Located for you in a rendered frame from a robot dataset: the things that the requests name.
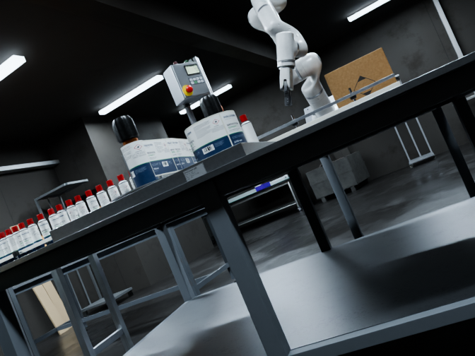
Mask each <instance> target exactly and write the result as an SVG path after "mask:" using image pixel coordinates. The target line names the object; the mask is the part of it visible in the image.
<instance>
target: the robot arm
mask: <svg viewBox="0 0 475 356"><path fill-rule="evenodd" d="M251 3H252V6H253V8H251V9H250V11H249V13H248V21H249V22H250V25H251V26H252V27H253V28H255V29H258V30H261V31H264V32H266V33H268V34H269V35H270V36H271V38H272V39H273V41H274V42H275V44H276V53H277V66H278V69H279V71H280V89H281V90H282V91H284V100H285V106H290V105H292V97H291V91H292V90H293V86H294V85H296V84H298V83H299V82H301V81H303V80H305V79H306V78H307V80H306V81H305V82H304V84H303V86H302V88H301V90H302V93H303V95H304V96H305V98H306V100H307V101H308V103H309V105H310V106H311V108H312V110H313V111H314V110H316V109H319V108H320V107H323V106H325V105H328V104H329V103H331V100H330V99H329V97H328V95H327V94H326V92H325V90H324V88H323V87H322V84H321V83H320V81H319V76H320V73H321V70H322V61H321V59H320V57H319V56H318V55H317V54H315V53H313V52H310V53H307V51H308V48H307V44H306V42H305V40H304V38H303V36H302V35H301V34H300V33H299V32H298V31H297V30H296V29H295V28H294V27H293V26H291V25H289V24H287V23H284V22H283V21H282V20H281V19H280V18H279V16H278V13H280V12H281V11H282V10H283V9H284V8H285V7H286V4H287V0H251ZM295 57H296V58H299V59H297V60H295ZM337 109H338V107H337V105H336V104H335V105H332V106H331V107H328V108H326V109H323V110H322V111H320V112H317V113H315V114H313V115H312V120H315V119H317V118H320V117H322V116H324V115H326V114H328V113H330V112H333V111H334V110H337Z"/></svg>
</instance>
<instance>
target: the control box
mask: <svg viewBox="0 0 475 356"><path fill-rule="evenodd" d="M190 64H197V66H198V68H199V65H198V63H197V61H193V62H189V63H184V64H176V65H171V66H169V67H168V69H167V70H166V71H165V72H164V73H163V75H164V77H165V80H166V82H167V85H168V87H169V89H170V92H171V94H172V96H173V99H174V101H175V104H176V105H177V106H180V105H185V104H187V103H193V102H198V101H200V99H202V98H203V97H204V96H206V95H208V94H209V93H210V92H209V89H208V87H207V84H206V82H205V80H204V82H205V83H199V84H195V85H191V83H190V82H189V78H193V77H197V76H202V77H203V75H202V73H201V70H200V68H199V71H200V73H198V74H194V75H189V76H188V75H187V72H186V71H185V68H184V66H185V65H190ZM203 78H204V77H203ZM188 85H190V86H192V87H193V91H192V92H191V93H188V92H187V91H186V87H187V86H188Z"/></svg>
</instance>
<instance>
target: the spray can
mask: <svg viewBox="0 0 475 356"><path fill-rule="evenodd" d="M240 120H241V122H242V125H241V127H242V130H243V131H244V134H245V136H246V139H247V141H248V142H259V140H258V138H257V135H256V133H255V131H254V128H253V126H252V123H251V122H250V121H248V119H247V117H246V114H243V115H241V116H240Z"/></svg>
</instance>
